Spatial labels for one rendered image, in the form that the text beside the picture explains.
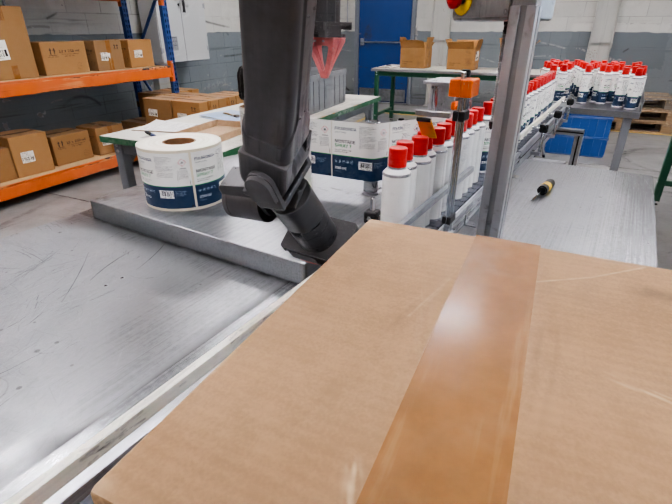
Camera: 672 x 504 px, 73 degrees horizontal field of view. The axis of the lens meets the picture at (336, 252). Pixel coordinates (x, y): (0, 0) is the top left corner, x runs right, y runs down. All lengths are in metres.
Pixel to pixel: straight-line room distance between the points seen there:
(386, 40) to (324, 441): 8.76
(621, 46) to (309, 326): 8.26
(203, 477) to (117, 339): 0.62
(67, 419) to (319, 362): 0.50
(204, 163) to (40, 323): 0.49
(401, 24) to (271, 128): 8.38
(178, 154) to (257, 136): 0.65
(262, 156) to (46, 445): 0.43
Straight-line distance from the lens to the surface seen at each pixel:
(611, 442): 0.24
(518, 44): 0.93
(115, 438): 0.54
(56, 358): 0.82
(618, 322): 0.32
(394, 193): 0.83
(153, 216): 1.14
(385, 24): 8.91
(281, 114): 0.45
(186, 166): 1.12
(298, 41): 0.40
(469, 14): 1.01
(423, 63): 6.51
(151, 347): 0.78
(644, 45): 8.46
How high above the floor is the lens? 1.28
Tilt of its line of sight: 26 degrees down
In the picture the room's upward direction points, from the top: straight up
